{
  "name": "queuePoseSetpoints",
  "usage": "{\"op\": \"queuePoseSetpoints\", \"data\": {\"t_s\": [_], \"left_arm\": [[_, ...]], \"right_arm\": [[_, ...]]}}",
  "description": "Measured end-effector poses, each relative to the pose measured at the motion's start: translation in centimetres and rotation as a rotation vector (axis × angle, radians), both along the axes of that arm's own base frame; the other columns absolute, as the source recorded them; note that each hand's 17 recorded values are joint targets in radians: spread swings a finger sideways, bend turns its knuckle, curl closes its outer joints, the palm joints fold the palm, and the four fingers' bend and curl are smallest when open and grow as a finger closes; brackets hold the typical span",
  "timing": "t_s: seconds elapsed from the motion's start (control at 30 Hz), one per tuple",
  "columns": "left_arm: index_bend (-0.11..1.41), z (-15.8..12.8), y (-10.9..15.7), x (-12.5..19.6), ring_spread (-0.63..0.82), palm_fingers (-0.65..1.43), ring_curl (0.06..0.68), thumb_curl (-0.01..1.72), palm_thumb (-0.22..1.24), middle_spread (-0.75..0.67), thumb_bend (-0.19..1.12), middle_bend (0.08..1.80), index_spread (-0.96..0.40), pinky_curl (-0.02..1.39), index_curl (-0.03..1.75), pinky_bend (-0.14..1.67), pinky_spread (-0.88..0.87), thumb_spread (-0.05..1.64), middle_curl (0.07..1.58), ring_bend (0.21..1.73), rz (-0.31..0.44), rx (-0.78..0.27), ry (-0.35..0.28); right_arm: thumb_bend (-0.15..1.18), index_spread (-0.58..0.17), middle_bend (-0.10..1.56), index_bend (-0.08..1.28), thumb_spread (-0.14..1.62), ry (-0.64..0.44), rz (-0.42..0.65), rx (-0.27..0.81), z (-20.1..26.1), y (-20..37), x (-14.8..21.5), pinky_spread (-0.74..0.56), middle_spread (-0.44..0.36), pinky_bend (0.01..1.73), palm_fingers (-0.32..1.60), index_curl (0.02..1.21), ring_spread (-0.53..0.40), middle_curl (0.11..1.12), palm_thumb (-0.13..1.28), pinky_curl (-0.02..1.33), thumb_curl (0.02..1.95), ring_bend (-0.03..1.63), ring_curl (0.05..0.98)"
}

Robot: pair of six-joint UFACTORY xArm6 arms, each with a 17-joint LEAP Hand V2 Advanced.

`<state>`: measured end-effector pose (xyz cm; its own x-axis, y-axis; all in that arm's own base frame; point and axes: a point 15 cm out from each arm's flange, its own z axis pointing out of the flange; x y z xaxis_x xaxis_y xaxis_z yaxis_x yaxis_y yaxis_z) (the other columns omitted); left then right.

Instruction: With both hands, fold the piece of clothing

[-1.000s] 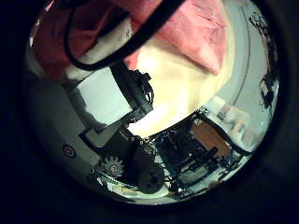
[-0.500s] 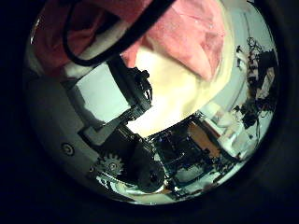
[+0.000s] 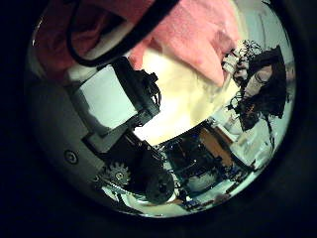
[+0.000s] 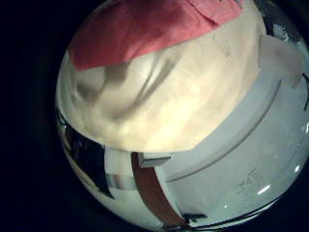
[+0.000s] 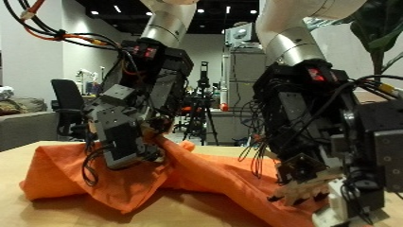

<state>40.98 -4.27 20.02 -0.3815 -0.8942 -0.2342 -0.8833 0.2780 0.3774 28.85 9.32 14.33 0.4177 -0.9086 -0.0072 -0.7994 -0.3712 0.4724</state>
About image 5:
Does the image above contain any grey sofa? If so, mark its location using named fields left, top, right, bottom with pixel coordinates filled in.
left=0, top=111, right=60, bottom=152

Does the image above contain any orange button shirt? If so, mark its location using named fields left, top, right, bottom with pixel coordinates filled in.
left=17, top=136, right=332, bottom=227

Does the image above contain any low grey counter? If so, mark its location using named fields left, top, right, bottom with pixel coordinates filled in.
left=206, top=110, right=263, bottom=147

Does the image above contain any white crumpled cloth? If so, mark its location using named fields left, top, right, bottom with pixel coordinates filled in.
left=0, top=86, right=15, bottom=101

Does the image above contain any grey filing cabinet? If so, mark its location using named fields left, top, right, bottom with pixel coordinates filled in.
left=221, top=46, right=271, bottom=112

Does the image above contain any black camera tripod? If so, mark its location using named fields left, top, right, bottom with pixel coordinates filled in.
left=181, top=61, right=221, bottom=147

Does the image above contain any black office chair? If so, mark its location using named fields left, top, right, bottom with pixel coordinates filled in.
left=49, top=79, right=93, bottom=142

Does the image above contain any green leafy plant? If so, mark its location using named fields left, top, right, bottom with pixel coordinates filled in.
left=307, top=0, right=403, bottom=83

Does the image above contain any grey box monitor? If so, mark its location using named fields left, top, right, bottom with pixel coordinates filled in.
left=225, top=22, right=259, bottom=48

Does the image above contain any brown cushion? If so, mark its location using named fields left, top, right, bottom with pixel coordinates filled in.
left=0, top=96, right=48, bottom=117

